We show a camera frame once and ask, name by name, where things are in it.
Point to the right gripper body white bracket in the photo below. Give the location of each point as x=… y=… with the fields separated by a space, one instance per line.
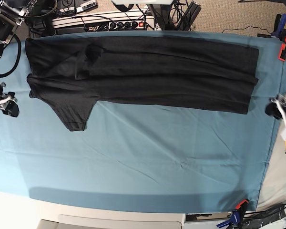
x=7 y=101

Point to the dark grey T-shirt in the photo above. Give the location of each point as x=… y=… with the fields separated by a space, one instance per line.
x=72 y=75

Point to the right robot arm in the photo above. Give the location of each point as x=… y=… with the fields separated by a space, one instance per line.
x=12 y=14

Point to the orange black clamp upper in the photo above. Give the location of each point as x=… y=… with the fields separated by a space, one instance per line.
x=282 y=52

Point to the teal table cloth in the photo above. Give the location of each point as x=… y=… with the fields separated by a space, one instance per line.
x=144 y=158

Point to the blue orange clamp lower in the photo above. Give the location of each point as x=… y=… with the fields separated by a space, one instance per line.
x=236 y=218

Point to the white tray bottom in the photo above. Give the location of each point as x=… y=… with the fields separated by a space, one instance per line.
x=73 y=222

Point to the white power strip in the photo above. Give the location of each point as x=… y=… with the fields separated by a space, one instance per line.
x=142 y=23

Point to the blue handled clamp top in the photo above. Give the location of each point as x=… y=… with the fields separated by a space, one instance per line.
x=279 y=25

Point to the black bag with cables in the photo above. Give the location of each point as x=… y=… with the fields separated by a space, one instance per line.
x=260 y=219

